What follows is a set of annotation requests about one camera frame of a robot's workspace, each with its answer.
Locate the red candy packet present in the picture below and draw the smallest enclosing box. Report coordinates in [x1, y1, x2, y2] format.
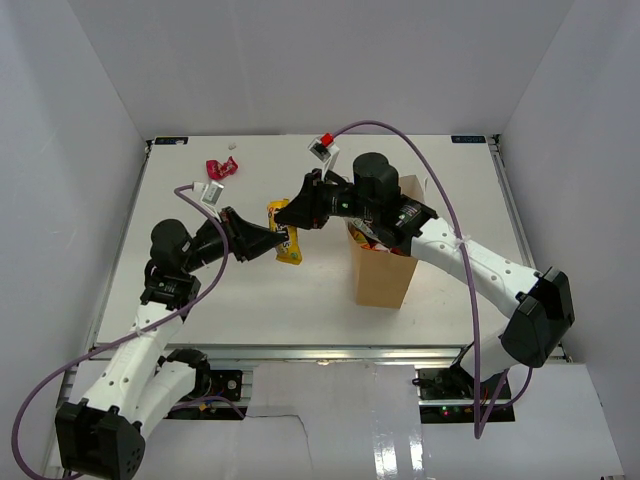
[205, 156, 239, 181]

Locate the orange Skittles snack bag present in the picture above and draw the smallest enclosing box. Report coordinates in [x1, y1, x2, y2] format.
[354, 235, 392, 253]

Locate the dark label table corner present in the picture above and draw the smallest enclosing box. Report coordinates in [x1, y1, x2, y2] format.
[153, 136, 189, 146]
[451, 135, 486, 144]

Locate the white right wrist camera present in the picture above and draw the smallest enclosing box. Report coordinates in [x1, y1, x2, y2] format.
[308, 133, 340, 180]

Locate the aluminium front rail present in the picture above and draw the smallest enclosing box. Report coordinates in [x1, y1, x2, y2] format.
[165, 344, 461, 363]

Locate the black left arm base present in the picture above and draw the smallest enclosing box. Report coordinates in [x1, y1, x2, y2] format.
[171, 370, 243, 413]

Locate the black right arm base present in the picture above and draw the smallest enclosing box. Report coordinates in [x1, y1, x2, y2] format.
[412, 367, 512, 405]

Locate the brown paper bag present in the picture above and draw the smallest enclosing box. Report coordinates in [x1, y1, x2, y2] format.
[346, 173, 432, 308]

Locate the grey Himalaya candy packet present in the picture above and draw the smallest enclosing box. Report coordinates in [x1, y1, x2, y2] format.
[349, 218, 375, 238]

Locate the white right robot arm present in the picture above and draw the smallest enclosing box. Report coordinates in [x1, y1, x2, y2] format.
[275, 152, 575, 399]

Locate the dark label left table corner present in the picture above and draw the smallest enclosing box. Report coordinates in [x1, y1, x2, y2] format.
[153, 136, 189, 146]

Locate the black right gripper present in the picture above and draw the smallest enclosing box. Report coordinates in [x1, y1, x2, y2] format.
[275, 168, 379, 229]

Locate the dark label right table corner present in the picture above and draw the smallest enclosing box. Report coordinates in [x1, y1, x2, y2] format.
[451, 135, 486, 144]

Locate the yellow M&M's packet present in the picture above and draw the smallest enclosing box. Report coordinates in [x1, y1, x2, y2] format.
[267, 199, 303, 265]

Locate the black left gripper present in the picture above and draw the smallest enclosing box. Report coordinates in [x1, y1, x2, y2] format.
[182, 207, 286, 273]

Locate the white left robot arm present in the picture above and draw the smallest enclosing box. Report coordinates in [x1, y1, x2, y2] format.
[55, 207, 287, 479]

